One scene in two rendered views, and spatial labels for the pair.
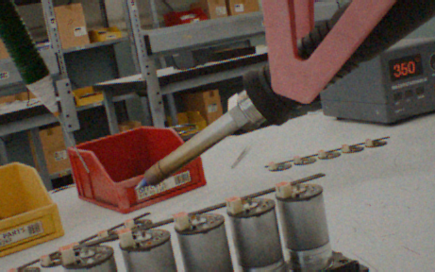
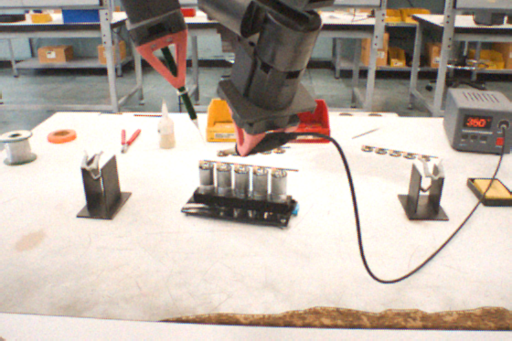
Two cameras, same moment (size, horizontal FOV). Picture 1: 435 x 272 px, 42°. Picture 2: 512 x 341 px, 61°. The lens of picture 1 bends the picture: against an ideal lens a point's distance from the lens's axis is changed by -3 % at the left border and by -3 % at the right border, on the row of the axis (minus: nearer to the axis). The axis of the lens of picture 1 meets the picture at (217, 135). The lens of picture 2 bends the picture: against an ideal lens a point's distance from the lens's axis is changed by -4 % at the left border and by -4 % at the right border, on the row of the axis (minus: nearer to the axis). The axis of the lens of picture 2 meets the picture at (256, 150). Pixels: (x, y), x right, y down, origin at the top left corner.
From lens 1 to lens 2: 0.46 m
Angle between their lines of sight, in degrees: 35
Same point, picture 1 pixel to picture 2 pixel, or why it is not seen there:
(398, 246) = (329, 209)
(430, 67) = (497, 127)
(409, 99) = (473, 141)
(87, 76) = (421, 0)
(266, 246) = (258, 186)
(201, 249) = (237, 177)
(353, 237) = (325, 197)
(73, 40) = not seen: outside the picture
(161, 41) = not seen: outside the picture
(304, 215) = (273, 182)
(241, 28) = not seen: outside the picture
